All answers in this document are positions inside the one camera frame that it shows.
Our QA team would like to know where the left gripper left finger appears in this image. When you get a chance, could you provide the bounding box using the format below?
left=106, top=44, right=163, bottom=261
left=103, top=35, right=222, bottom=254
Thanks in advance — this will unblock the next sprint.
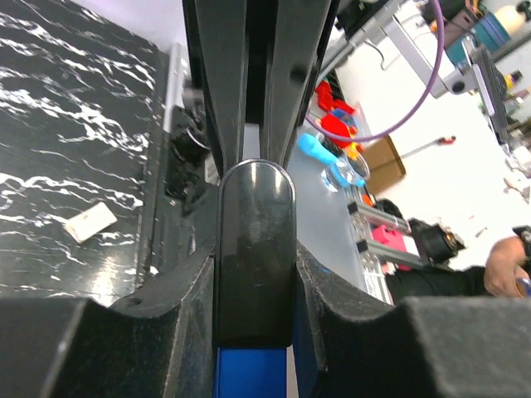
left=1, top=248, right=215, bottom=397

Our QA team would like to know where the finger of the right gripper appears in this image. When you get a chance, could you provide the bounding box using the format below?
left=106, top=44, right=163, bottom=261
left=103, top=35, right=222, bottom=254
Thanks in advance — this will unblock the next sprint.
left=260, top=1, right=331, bottom=164
left=183, top=1, right=248, bottom=166

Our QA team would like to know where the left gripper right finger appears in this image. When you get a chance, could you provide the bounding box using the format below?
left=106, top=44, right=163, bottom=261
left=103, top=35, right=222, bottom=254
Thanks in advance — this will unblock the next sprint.
left=294, top=246, right=530, bottom=397

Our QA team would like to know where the blue black stapler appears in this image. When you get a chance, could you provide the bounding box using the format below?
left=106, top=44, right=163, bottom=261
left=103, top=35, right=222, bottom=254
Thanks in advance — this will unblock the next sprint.
left=213, top=159, right=319, bottom=397

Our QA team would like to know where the person hand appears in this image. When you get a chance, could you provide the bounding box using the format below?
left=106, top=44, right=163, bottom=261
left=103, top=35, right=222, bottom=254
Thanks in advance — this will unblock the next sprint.
left=484, top=236, right=529, bottom=298

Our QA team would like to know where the red toy pile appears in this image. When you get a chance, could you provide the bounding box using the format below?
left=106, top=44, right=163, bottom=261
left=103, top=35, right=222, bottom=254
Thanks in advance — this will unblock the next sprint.
left=314, top=79, right=364, bottom=158

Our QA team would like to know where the white staple box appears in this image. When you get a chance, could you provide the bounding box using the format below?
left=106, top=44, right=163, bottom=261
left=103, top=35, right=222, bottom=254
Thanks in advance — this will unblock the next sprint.
left=63, top=202, right=117, bottom=244

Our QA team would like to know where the clear plastic bottle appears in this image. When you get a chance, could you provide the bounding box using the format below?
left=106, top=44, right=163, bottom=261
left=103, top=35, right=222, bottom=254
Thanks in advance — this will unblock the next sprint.
left=321, top=154, right=370, bottom=192

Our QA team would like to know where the cardboard box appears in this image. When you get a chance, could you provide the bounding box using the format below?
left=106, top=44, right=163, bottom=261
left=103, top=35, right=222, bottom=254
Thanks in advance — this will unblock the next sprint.
left=363, top=136, right=406, bottom=195

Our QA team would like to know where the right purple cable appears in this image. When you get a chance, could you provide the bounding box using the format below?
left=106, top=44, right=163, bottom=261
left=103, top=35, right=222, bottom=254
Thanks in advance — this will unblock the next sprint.
left=304, top=0, right=446, bottom=144

